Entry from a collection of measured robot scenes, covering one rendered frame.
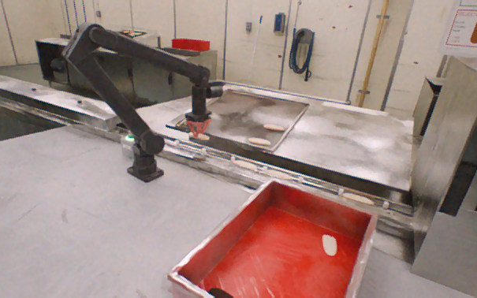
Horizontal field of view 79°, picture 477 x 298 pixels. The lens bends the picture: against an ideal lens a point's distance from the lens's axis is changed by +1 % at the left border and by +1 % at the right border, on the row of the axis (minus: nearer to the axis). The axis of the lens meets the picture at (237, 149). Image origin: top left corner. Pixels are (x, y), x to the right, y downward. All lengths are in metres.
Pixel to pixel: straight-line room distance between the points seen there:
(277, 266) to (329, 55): 4.16
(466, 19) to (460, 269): 1.19
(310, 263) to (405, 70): 3.74
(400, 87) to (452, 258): 3.63
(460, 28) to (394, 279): 1.25
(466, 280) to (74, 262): 0.92
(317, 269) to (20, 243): 0.75
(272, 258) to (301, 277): 0.09
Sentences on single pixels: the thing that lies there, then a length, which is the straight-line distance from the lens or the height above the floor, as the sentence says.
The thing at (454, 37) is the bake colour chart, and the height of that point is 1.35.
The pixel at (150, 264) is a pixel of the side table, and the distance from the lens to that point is 0.78.
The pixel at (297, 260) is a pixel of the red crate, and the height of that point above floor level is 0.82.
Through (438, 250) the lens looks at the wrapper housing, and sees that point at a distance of 0.85.
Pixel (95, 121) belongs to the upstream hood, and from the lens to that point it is 1.50.
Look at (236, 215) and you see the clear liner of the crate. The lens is 0.75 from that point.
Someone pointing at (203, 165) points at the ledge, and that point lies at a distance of 1.12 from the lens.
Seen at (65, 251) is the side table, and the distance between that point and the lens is 0.87.
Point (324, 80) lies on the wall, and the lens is 4.76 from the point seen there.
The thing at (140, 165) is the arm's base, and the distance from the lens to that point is 1.09.
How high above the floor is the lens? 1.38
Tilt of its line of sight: 25 degrees down
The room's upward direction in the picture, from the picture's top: 4 degrees clockwise
